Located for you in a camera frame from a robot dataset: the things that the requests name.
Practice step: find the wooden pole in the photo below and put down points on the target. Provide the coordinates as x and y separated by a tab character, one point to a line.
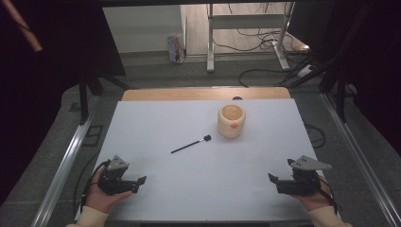
23	26

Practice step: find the aluminium rail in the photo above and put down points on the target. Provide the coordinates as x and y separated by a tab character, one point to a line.
67	164
361	157

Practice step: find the beige cup with orange mark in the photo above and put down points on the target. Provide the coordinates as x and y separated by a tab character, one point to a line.
228	129

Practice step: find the white power strip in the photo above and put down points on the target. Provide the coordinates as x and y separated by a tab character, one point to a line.
305	71

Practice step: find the white table cover sheet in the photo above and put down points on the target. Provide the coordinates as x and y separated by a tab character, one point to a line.
195	192

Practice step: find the colourful printed box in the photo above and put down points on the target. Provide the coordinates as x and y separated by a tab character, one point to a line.
175	48

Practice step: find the black floor bracket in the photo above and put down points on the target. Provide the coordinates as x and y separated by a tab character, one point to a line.
93	127

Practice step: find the black curtain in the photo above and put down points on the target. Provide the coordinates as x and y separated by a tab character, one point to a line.
378	63
47	94

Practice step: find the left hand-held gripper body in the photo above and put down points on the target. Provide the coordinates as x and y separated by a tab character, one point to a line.
115	181

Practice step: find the black metal stand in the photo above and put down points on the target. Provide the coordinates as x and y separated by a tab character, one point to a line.
340	101
83	101

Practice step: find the white metal desk frame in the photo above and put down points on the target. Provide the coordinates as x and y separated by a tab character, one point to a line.
246	21

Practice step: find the black brush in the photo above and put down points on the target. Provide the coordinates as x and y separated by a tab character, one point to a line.
189	145

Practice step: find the person's left hand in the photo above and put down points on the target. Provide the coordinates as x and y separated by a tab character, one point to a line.
101	198

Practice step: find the person's right hand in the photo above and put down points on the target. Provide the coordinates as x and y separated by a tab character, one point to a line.
312	200

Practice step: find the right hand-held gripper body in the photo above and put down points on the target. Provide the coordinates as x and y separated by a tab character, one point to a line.
302	184

